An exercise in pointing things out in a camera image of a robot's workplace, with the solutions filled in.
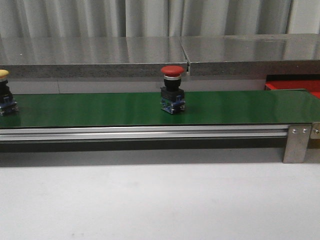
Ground green conveyor belt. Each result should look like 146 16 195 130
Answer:
0 90 320 129

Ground yellow mushroom push button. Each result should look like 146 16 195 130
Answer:
0 69 18 116

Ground steel conveyor support bracket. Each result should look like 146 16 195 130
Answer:
282 124 312 164

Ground red mushroom push button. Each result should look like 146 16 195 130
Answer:
161 65 186 115

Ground red plastic tray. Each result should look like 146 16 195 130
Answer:
265 79 320 99

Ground white pleated curtain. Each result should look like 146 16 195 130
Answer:
0 0 320 38

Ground grey stone countertop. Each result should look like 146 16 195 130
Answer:
0 34 320 94

